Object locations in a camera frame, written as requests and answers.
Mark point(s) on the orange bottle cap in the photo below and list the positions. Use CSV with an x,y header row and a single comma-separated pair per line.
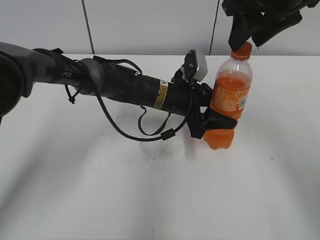
x,y
243,53

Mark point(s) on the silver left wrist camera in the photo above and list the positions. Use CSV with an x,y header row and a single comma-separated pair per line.
x,y
194,66

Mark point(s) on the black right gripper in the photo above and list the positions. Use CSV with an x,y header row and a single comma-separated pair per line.
x,y
248,20

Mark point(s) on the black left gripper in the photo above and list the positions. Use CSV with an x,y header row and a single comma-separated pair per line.
x,y
198,96

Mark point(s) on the orange soda plastic bottle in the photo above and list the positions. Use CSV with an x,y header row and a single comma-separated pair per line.
x,y
231,88

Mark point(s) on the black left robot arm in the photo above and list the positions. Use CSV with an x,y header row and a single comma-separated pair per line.
x,y
119,80

